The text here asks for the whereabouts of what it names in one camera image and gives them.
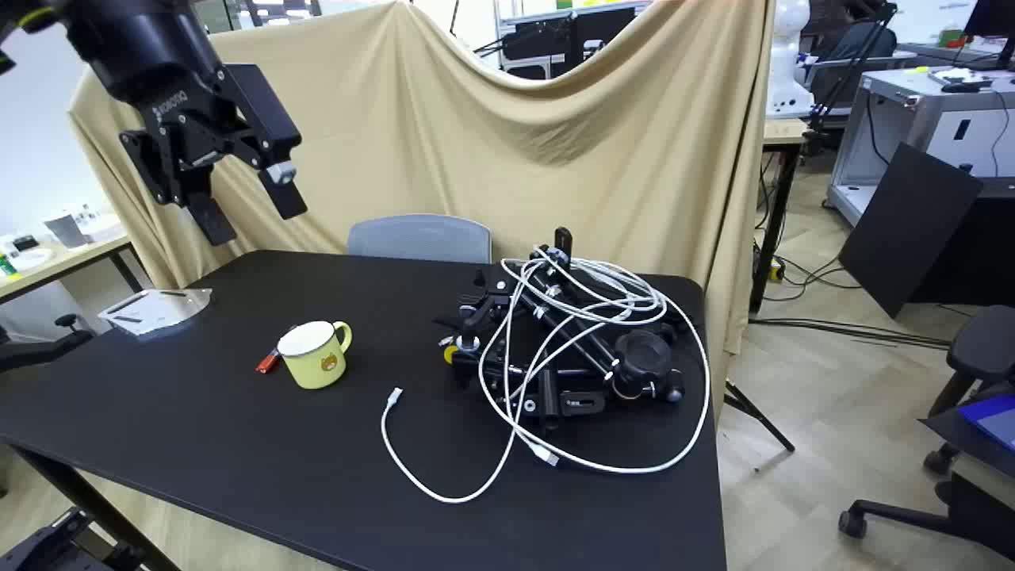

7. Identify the white cable with wide plug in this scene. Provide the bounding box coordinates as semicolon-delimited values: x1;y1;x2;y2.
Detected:
377;383;534;507

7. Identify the black table leg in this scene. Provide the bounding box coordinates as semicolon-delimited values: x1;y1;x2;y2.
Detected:
13;447;185;571

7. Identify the black office chair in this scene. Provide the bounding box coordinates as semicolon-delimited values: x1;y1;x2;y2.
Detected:
833;304;1015;563

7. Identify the black equipment behind cloth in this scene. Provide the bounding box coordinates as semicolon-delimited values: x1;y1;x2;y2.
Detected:
472;0;650;83

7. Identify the black armrest handle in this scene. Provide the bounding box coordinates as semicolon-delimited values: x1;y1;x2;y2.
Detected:
0;307;100;375

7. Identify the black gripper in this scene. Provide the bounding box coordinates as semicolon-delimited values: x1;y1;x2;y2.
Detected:
119;86;312;249

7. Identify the white cable with slim plug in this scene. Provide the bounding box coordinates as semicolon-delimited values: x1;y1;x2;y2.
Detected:
472;245;716;474

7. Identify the white gray cabinet desk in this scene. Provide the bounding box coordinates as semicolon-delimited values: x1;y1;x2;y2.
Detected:
823;64;1015;232

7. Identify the slotted metal plate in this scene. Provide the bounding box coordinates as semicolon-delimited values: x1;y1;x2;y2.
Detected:
100;281;217;342

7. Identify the light side table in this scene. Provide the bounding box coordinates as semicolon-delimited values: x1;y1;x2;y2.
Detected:
0;229;136;310

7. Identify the wooden desk with black leg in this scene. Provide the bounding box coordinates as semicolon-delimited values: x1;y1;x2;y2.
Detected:
747;113;811;317

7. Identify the beige backdrop cloth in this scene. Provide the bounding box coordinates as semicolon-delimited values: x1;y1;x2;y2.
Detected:
66;0;779;368

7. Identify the black floor cable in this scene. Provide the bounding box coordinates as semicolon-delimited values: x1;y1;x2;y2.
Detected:
747;249;954;351

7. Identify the black leaning panel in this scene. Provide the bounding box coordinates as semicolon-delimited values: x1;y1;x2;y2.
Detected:
838;139;986;320

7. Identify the black tripod leg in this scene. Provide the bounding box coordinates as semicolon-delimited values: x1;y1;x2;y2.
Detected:
721;378;800;457

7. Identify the yellow enamel mug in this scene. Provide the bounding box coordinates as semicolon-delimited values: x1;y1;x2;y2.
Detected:
274;317;358;392

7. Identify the wrist camera mount block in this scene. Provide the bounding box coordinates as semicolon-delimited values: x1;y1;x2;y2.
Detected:
219;61;308;160

